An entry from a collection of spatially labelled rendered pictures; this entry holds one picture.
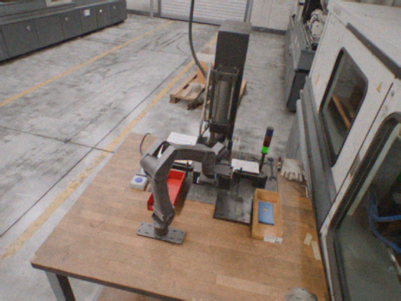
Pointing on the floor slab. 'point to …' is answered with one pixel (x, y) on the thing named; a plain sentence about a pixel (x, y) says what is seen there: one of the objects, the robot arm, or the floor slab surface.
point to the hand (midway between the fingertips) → (208, 178)
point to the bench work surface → (178, 259)
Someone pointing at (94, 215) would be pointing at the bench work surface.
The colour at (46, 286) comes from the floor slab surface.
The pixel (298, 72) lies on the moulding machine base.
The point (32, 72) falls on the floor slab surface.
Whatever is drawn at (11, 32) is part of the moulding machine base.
